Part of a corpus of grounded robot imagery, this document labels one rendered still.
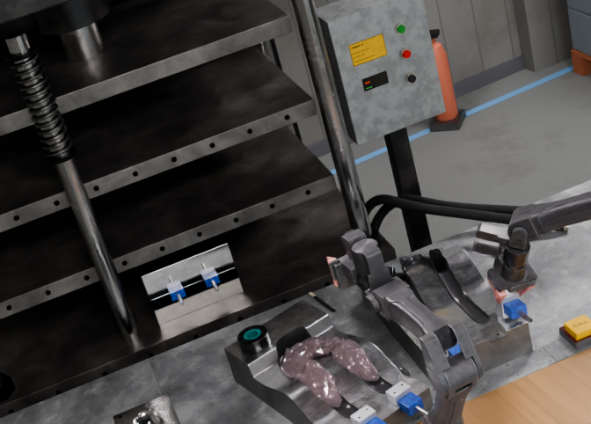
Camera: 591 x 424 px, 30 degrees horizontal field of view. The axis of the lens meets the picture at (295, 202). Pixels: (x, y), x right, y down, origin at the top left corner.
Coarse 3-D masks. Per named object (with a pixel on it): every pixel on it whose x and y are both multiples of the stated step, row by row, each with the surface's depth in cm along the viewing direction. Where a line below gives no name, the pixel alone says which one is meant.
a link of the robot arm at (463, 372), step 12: (456, 360) 214; (468, 360) 214; (444, 372) 212; (456, 372) 213; (468, 372) 213; (456, 384) 213; (468, 384) 218; (456, 396) 218; (432, 408) 231; (444, 408) 224; (456, 408) 224; (432, 420) 233; (444, 420) 228; (456, 420) 229
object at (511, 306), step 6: (510, 294) 268; (516, 294) 268; (504, 300) 267; (510, 300) 268; (516, 300) 267; (498, 306) 270; (504, 306) 267; (510, 306) 265; (516, 306) 264; (522, 306) 264; (498, 312) 271; (504, 312) 268; (510, 312) 264; (516, 312) 264; (522, 312) 263; (528, 318) 260
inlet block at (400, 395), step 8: (400, 384) 259; (392, 392) 257; (400, 392) 257; (408, 392) 258; (392, 400) 258; (400, 400) 256; (408, 400) 256; (416, 400) 255; (400, 408) 257; (408, 408) 254; (416, 408) 254
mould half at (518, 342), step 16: (448, 256) 293; (464, 256) 292; (400, 272) 306; (416, 272) 290; (432, 272) 289; (464, 272) 288; (416, 288) 287; (432, 288) 286; (464, 288) 286; (480, 288) 285; (432, 304) 283; (448, 304) 282; (480, 304) 279; (384, 320) 294; (464, 320) 274; (496, 320) 270; (512, 320) 269; (400, 336) 283; (480, 336) 266; (512, 336) 267; (528, 336) 269; (416, 352) 273; (480, 352) 266; (496, 352) 267; (512, 352) 269; (528, 352) 270
